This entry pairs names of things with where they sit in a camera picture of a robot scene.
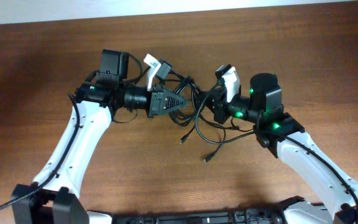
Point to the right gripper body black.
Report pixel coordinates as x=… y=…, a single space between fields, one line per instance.
x=224 y=107

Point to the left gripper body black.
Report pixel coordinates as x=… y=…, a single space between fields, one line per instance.
x=156 y=94

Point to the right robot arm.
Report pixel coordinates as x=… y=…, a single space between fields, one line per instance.
x=286 y=139

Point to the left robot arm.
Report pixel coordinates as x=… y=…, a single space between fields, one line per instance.
x=54 y=195

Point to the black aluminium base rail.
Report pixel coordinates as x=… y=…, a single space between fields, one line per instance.
x=257 y=216

